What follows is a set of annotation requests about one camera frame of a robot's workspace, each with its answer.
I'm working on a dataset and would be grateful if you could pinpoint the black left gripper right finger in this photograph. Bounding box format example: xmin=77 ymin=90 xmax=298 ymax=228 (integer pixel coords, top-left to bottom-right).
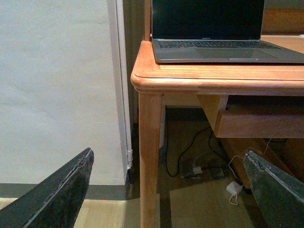
xmin=243 ymin=151 xmax=304 ymax=228

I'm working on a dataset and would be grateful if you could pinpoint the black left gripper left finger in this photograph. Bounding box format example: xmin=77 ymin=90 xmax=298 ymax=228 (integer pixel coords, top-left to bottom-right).
xmin=0 ymin=148 xmax=94 ymax=228

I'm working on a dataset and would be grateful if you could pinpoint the white power adapter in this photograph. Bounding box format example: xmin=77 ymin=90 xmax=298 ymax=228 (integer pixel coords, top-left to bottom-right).
xmin=226 ymin=181 xmax=243 ymax=206

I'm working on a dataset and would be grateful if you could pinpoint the floor power strip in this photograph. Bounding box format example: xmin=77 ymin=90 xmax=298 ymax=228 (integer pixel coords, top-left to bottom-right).
xmin=180 ymin=159 xmax=226 ymax=179

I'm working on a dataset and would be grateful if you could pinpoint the wooden desk drawer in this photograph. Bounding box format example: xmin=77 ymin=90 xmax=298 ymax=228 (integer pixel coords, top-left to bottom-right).
xmin=213 ymin=110 xmax=304 ymax=138

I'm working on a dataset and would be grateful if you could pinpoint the wooden desk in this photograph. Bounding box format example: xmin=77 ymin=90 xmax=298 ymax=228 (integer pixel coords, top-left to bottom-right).
xmin=131 ymin=0 xmax=304 ymax=228

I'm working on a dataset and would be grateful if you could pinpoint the grey laptop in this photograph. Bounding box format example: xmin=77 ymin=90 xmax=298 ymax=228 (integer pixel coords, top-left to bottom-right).
xmin=152 ymin=0 xmax=304 ymax=64

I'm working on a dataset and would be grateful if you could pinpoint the white thin cable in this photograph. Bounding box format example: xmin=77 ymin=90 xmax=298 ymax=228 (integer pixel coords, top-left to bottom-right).
xmin=228 ymin=137 xmax=273 ymax=181

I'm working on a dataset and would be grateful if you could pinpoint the black floor cable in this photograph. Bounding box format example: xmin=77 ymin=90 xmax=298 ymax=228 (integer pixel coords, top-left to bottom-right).
xmin=163 ymin=105 xmax=228 ymax=178

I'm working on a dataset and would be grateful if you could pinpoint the white wall pipe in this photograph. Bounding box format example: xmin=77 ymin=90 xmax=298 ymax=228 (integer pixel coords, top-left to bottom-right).
xmin=107 ymin=0 xmax=133 ymax=181

